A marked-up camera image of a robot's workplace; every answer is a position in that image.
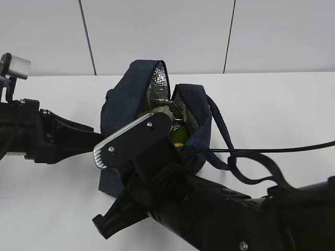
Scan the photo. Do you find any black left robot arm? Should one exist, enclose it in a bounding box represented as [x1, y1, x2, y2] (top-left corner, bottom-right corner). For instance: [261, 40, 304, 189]
[1, 99, 103, 164]

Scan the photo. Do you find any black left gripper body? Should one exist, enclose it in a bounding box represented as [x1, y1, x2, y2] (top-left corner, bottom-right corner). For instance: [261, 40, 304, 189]
[15, 99, 60, 164]

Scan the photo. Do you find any dark blue lunch bag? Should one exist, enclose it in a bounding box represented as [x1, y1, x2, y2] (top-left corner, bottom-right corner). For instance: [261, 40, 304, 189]
[98, 59, 236, 198]

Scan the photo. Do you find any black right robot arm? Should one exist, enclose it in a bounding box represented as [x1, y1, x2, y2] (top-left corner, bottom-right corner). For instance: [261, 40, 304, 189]
[93, 139, 334, 250]

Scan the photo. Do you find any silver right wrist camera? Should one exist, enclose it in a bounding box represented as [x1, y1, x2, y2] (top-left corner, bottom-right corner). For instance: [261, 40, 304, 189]
[93, 112, 172, 170]

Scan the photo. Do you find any green lid glass container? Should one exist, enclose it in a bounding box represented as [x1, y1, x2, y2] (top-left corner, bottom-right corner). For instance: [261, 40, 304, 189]
[138, 106, 174, 122]

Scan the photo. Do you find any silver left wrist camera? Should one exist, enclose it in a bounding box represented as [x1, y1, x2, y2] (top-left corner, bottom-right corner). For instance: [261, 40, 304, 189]
[0, 53, 31, 102]

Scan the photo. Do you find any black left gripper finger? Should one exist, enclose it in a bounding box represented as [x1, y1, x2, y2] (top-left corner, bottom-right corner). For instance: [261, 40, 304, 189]
[52, 113, 102, 163]

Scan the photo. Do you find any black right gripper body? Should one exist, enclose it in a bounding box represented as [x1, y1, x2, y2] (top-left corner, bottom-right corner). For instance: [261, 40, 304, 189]
[92, 137, 183, 239]

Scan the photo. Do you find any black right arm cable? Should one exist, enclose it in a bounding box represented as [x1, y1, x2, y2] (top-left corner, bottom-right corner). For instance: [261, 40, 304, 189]
[180, 141, 335, 189]

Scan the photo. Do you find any yellow pear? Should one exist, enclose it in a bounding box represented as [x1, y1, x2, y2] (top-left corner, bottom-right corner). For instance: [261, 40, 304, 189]
[174, 142, 184, 147]

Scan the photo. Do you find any green cucumber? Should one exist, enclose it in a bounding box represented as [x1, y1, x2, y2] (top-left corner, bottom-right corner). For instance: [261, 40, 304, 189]
[169, 122, 190, 145]

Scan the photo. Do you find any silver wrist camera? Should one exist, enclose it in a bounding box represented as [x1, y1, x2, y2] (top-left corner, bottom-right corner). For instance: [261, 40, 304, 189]
[93, 112, 172, 170]
[0, 53, 31, 102]

